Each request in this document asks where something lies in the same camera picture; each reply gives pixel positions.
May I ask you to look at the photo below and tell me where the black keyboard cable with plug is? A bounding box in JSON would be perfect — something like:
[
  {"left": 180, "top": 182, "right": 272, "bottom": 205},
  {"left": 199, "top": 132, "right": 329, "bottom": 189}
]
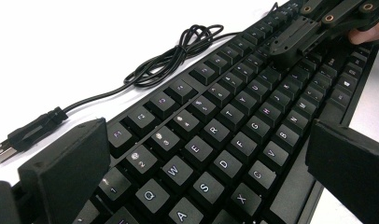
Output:
[{"left": 0, "top": 2, "right": 280, "bottom": 165}]

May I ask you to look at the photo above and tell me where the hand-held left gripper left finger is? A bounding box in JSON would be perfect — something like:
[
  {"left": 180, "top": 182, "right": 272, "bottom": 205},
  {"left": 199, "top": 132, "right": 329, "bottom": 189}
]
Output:
[{"left": 17, "top": 117, "right": 112, "bottom": 224}]

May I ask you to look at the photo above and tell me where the black computer keyboard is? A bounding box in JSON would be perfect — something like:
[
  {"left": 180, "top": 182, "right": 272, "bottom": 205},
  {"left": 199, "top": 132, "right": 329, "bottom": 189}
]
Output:
[{"left": 71, "top": 0, "right": 379, "bottom": 224}]

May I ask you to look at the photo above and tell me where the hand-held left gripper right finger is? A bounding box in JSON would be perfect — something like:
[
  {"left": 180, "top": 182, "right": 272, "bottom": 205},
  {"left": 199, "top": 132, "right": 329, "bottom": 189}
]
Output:
[{"left": 304, "top": 119, "right": 379, "bottom": 224}]

